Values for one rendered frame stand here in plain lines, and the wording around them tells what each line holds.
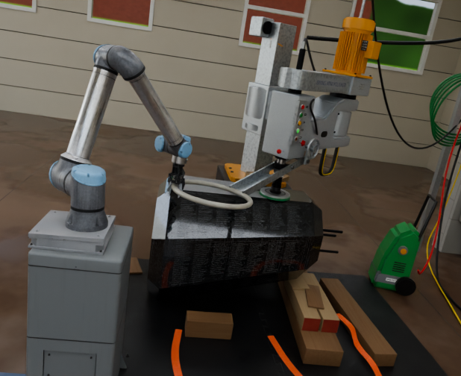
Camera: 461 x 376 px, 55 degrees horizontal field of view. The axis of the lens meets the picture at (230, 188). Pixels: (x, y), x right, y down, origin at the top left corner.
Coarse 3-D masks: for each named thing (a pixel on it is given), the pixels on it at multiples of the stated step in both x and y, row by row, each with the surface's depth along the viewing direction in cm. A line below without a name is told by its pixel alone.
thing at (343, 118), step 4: (340, 112) 335; (344, 112) 335; (348, 112) 338; (340, 116) 336; (344, 116) 336; (348, 116) 338; (336, 120) 337; (340, 120) 336; (344, 120) 337; (348, 120) 340; (336, 124) 337; (340, 124) 337; (344, 124) 338; (348, 124) 342; (336, 128) 338; (340, 128) 338; (344, 128) 339; (336, 132) 339; (340, 132) 339; (344, 132) 341; (340, 136) 342; (344, 136) 344
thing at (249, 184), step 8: (288, 160) 321; (296, 160) 310; (264, 168) 302; (272, 168) 309; (288, 168) 304; (248, 176) 292; (256, 176) 298; (264, 176) 300; (272, 176) 293; (280, 176) 300; (232, 184) 282; (240, 184) 288; (248, 184) 291; (256, 184) 282; (264, 184) 288; (232, 192) 282; (248, 192) 278
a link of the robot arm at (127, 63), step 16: (112, 48) 203; (112, 64) 203; (128, 64) 201; (128, 80) 205; (144, 80) 209; (144, 96) 213; (160, 112) 220; (160, 128) 227; (176, 128) 231; (176, 144) 233
